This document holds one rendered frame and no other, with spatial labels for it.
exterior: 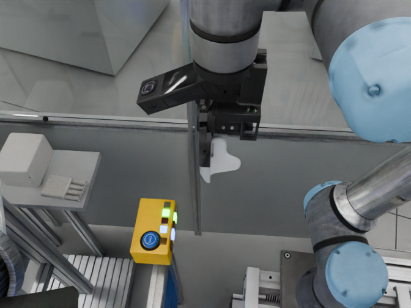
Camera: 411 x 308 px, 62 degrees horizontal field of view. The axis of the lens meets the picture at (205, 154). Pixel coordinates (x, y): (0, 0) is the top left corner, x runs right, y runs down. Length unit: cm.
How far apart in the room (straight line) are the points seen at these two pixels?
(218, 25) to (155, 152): 107
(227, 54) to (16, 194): 114
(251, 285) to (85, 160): 77
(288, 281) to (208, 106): 62
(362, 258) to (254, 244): 136
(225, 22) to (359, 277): 56
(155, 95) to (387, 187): 47
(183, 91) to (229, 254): 169
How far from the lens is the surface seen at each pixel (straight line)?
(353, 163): 145
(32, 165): 131
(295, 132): 124
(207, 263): 203
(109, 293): 199
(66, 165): 139
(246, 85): 42
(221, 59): 37
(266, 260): 206
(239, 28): 35
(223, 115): 43
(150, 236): 93
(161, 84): 45
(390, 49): 23
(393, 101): 23
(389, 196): 72
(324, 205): 79
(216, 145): 48
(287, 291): 94
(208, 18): 34
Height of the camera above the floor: 193
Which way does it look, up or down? 55 degrees down
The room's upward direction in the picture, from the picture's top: straight up
